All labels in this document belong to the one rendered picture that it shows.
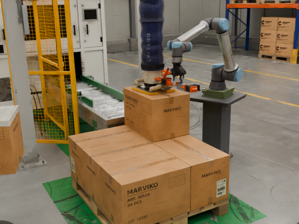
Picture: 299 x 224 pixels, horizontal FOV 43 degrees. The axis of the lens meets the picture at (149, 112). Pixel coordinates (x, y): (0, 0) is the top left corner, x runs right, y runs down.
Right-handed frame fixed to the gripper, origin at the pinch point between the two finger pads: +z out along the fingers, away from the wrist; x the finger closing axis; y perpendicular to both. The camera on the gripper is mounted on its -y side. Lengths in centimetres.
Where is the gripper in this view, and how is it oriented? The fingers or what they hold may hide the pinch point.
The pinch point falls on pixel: (178, 85)
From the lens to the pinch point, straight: 331.3
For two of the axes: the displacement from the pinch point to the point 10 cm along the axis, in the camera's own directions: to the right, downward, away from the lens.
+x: -8.6, 1.7, -4.8
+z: 0.3, 9.6, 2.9
